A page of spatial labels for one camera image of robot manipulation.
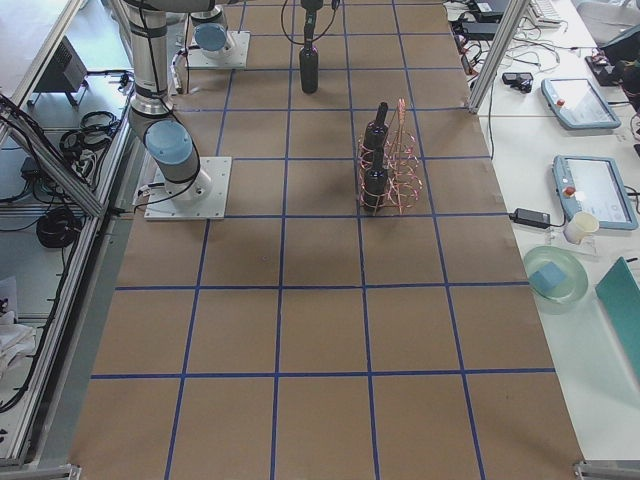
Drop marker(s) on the white paper cup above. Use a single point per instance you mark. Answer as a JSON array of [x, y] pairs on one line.
[[581, 225]]

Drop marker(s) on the blue teach pendant near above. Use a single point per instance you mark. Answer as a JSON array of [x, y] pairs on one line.
[[593, 185]]

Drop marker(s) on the blue foam block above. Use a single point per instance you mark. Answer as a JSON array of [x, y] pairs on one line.
[[550, 281]]

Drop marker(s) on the dark bottle in basket front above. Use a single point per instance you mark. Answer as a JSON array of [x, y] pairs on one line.
[[375, 182]]

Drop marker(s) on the dark bottle in basket rear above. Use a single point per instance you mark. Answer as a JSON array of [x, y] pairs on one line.
[[375, 133]]

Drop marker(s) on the copper wire wine basket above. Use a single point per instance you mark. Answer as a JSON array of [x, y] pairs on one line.
[[404, 185]]

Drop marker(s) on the black power adapter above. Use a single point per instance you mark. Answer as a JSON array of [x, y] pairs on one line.
[[530, 218]]

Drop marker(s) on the teal folder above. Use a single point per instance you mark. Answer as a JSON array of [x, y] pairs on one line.
[[618, 292]]

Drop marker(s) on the dark wine bottle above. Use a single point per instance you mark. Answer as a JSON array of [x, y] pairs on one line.
[[309, 68]]

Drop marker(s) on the green glass bowl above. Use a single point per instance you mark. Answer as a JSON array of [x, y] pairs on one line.
[[577, 276]]

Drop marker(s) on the blue teach pendant far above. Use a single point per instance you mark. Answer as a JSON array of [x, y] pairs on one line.
[[578, 104]]

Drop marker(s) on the aluminium frame post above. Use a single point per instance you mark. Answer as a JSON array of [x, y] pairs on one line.
[[503, 37]]

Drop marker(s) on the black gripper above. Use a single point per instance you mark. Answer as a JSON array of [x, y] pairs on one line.
[[309, 21]]

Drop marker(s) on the blue teach pendant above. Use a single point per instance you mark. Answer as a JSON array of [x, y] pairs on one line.
[[578, 104], [593, 185]]

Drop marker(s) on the dark bottle in basket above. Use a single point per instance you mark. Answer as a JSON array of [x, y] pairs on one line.
[[375, 182], [375, 133]]

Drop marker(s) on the crumpled white cloth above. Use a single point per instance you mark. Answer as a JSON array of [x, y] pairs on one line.
[[17, 340]]

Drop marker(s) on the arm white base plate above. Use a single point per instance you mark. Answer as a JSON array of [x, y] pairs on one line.
[[205, 199], [235, 59]]

